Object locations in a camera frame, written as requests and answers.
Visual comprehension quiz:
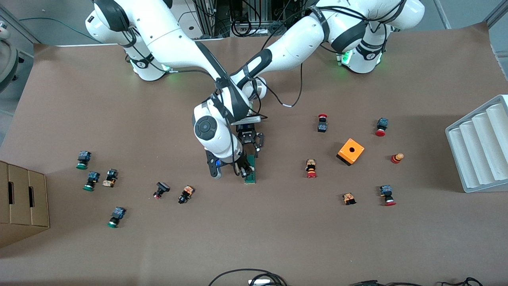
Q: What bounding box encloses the black looped cable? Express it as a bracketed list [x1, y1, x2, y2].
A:
[208, 269, 288, 286]

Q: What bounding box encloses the green push button blue block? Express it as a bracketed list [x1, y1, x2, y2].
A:
[106, 207, 127, 229]
[83, 171, 101, 192]
[76, 151, 92, 170]

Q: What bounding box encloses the black square push button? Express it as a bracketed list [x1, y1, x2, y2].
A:
[153, 182, 171, 200]

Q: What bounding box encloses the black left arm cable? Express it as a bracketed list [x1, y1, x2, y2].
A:
[260, 60, 304, 120]

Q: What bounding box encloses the orange button enclosure box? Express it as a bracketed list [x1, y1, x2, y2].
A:
[336, 138, 365, 166]

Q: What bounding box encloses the white slotted tray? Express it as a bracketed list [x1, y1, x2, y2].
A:
[445, 94, 508, 193]

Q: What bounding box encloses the black cable bundle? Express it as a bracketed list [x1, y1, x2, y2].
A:
[248, 273, 287, 286]

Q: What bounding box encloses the grey aluminium post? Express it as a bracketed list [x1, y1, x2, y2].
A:
[485, 0, 508, 28]
[0, 6, 42, 44]

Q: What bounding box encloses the brown cardboard box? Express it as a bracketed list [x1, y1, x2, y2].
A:
[0, 160, 50, 249]

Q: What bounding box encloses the aluminium frame rack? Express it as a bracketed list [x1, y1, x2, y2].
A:
[190, 0, 314, 38]

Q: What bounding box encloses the grey rounded object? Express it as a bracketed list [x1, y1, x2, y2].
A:
[0, 20, 25, 94]

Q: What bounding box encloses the black switch orange contact block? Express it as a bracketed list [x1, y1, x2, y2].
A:
[102, 168, 119, 188]

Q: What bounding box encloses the black selector orange contact block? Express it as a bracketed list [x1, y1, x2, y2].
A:
[177, 185, 195, 205]

